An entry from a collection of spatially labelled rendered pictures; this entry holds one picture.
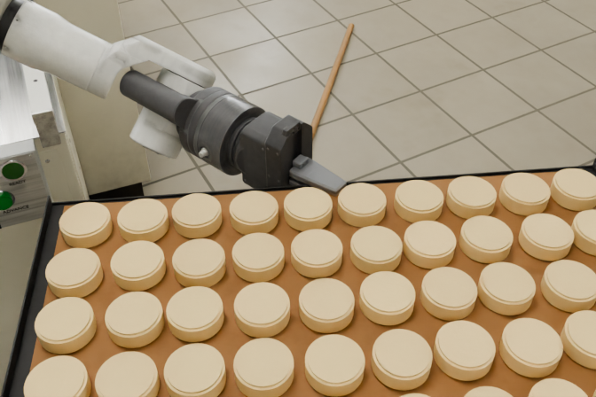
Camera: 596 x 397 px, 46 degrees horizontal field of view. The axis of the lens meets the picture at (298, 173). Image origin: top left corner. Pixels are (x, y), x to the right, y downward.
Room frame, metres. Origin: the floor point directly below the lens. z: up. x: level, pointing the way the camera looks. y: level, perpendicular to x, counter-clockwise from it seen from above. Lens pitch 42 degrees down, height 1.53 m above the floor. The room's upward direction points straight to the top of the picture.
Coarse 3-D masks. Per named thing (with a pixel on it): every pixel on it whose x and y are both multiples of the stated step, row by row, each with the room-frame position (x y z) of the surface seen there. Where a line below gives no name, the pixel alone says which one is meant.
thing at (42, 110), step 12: (24, 0) 1.18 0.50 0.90; (24, 72) 0.94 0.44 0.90; (36, 72) 0.94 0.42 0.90; (36, 84) 0.91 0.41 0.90; (36, 96) 0.87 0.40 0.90; (48, 96) 0.87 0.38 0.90; (36, 108) 0.84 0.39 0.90; (48, 108) 0.84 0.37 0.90; (36, 120) 0.82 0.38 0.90; (48, 120) 0.82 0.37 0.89; (48, 132) 0.83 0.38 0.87; (48, 144) 0.83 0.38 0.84
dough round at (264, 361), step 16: (240, 352) 0.34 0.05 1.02; (256, 352) 0.34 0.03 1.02; (272, 352) 0.34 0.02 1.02; (288, 352) 0.34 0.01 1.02; (240, 368) 0.32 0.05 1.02; (256, 368) 0.32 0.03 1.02; (272, 368) 0.32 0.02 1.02; (288, 368) 0.32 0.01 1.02; (240, 384) 0.31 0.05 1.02; (256, 384) 0.31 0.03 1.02; (272, 384) 0.31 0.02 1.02; (288, 384) 0.31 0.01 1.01
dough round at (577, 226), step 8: (576, 216) 0.50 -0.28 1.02; (584, 216) 0.50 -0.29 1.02; (592, 216) 0.50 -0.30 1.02; (576, 224) 0.49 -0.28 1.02; (584, 224) 0.48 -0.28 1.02; (592, 224) 0.48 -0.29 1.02; (576, 232) 0.48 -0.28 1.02; (584, 232) 0.47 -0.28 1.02; (592, 232) 0.47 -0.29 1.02; (576, 240) 0.47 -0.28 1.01; (584, 240) 0.47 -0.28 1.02; (592, 240) 0.46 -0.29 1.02; (584, 248) 0.47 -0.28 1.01; (592, 248) 0.46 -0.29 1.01
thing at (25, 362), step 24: (552, 168) 0.59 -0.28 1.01; (192, 192) 0.55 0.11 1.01; (216, 192) 0.55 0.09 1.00; (240, 192) 0.55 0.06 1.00; (48, 216) 0.51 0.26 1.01; (48, 240) 0.48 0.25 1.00; (24, 312) 0.39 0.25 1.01; (24, 336) 0.37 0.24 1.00; (24, 360) 0.34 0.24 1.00; (24, 384) 0.32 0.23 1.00
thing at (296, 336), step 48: (288, 192) 0.55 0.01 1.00; (384, 192) 0.55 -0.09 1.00; (288, 240) 0.48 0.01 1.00; (48, 288) 0.42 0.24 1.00; (240, 288) 0.42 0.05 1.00; (288, 288) 0.42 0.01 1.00; (96, 336) 0.37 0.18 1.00; (240, 336) 0.37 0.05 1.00; (288, 336) 0.37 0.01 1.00; (432, 336) 0.37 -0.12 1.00; (432, 384) 0.32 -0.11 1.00; (480, 384) 0.32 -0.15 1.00; (528, 384) 0.32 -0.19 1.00; (576, 384) 0.32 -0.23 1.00
